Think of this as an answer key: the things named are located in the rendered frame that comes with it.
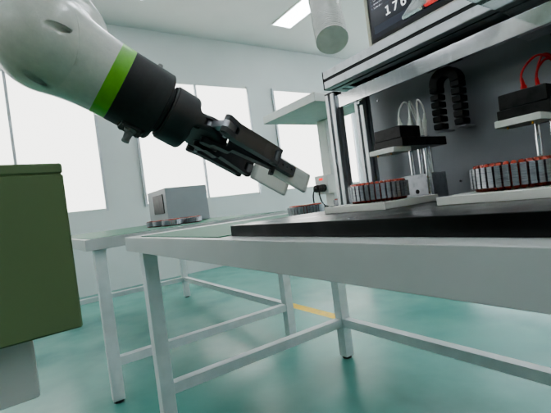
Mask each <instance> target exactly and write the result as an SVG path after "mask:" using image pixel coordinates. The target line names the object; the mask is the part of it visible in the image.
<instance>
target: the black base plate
mask: <svg viewBox="0 0 551 413"><path fill-rule="evenodd" d="M230 228H231V235H232V236H266V237H448V238H551V198H539V199H526V200H515V201H503V202H481V203H469V204H457V205H446V206H437V201H433V202H424V203H420V204H415V205H410V206H401V207H396V208H391V209H387V210H377V211H354V212H342V213H330V214H325V211H318V212H313V213H307V214H302V215H297V216H287V217H281V218H276V219H271V220H261V221H255V222H250V223H245V224H239V225H231V226H230Z"/></svg>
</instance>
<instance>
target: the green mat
mask: <svg viewBox="0 0 551 413"><path fill-rule="evenodd" d="M287 216H288V214H285V215H280V216H270V217H264V218H258V219H253V220H243V221H237V222H231V223H226V224H220V225H210V226H205V227H199V228H193V229H183V230H178V231H172V232H166V233H161V234H151V235H145V236H141V237H171V238H222V237H226V236H231V228H230V226H231V225H239V224H245V223H250V222H255V221H261V220H271V219H276V218H281V217H287Z"/></svg>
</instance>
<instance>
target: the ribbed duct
mask: <svg viewBox="0 0 551 413"><path fill-rule="evenodd" d="M308 4H309V7H310V12H311V17H312V26H313V30H314V35H315V40H316V47H317V48H318V50H319V51H320V52H322V53H325V54H335V53H337V52H340V51H341V50H343V49H344V48H345V46H346V44H347V43H348V31H347V27H346V24H345V20H344V14H343V11H342V7H341V4H340V0H308Z"/></svg>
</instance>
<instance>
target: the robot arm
mask: <svg viewBox="0 0 551 413"><path fill-rule="evenodd" d="M0 68H1V69H2V70H3V71H4V72H5V73H6V74H7V75H8V76H9V77H10V78H12V79H13V80H15V81H16V82H17V83H18V84H20V85H22V86H24V87H26V88H28V89H31V90H34V91H36V92H39V93H45V94H47V95H51V96H54V97H56V98H60V99H63V100H65V101H68V102H71V103H73V104H75V105H77V106H79V107H82V108H84V109H86V110H88V111H91V112H92V113H93V114H95V115H97V116H100V117H102V118H103V119H105V120H108V121H110V122H112V123H113V124H115V125H117V128H118V129H119V130H122V131H124V134H123V137H122V139H121V141H122V142H124V143H129V142H130V139H131V138H132V136H134V137H135V138H139V137H140V138H146V137H148V136H149V135H150V134H151V132H152V135H153V137H154V138H157V139H159V140H161V141H162V142H164V143H166V144H168V145H170V146H172V147H174V148H177V147H179V146H180V145H181V144H182V143H183V142H186V143H187V146H186V148H185V150H186V151H187V152H190V153H193V154H194V155H197V156H199V157H201V158H203V159H205V160H207V161H210V162H211V163H213V164H214V165H216V166H219V167H220V168H222V169H224V170H226V171H228V172H230V173H231V174H233V175H236V176H238V177H240V176H241V175H243V176H245V177H249V176H250V178H251V179H254V180H255V181H257V182H258V183H260V184H263V185H264V186H266V187H268V188H270V189H272V190H274V191H275V192H277V193H279V194H281V195H283V196H284V195H285V194H286V192H287V189H288V187H289V185H290V186H292V187H294V188H296V189H297V190H299V191H300V192H302V193H305V192H306V189H307V185H308V182H309V179H310V175H309V174H308V173H306V172H305V171H303V170H301V169H299V168H298V167H297V166H294V165H293V164H291V163H289V162H288V161H286V160H285V159H283V158H281V156H282V153H283V149H282V148H280V147H278V146H276V145H275V144H274V143H272V142H270V141H269V140H267V139H265V138H263V137H262V136H261V135H259V134H257V133H255V132H254V131H252V130H251V129H249V128H248V127H246V126H244V125H242V124H241V123H240V122H239V121H238V120H236V119H235V118H234V117H233V116H232V115H230V114H226V115H225V119H224V120H218V119H217V118H215V117H213V116H209V115H207V114H204V113H203V112H202V109H201V107H202V102H201V100H200V99H199V98H197V97H196V96H194V95H193V94H192V93H190V92H188V91H186V90H185V89H183V88H181V87H179V88H178V87H176V88H175V86H176V77H175V75H173V74H172V73H170V72H169V71H167V70H165V69H163V64H160V63H159V64H158V65H157V64H156V63H154V62H153V61H150V60H149V59H147V58H146V57H144V56H143V55H141V54H140V53H138V52H136V51H135V50H134V49H132V48H130V47H128V46H127V45H125V44H124V43H122V42H121V41H119V40H118V39H116V38H114V37H113V36H112V35H110V34H109V33H108V31H107V26H106V24H105V22H104V20H103V18H102V16H101V15H100V13H99V12H98V10H97V9H96V8H95V6H94V5H93V4H92V3H91V1H90V0H0ZM228 139H229V140H228ZM227 140H228V143H227ZM254 163H255V164H254Z"/></svg>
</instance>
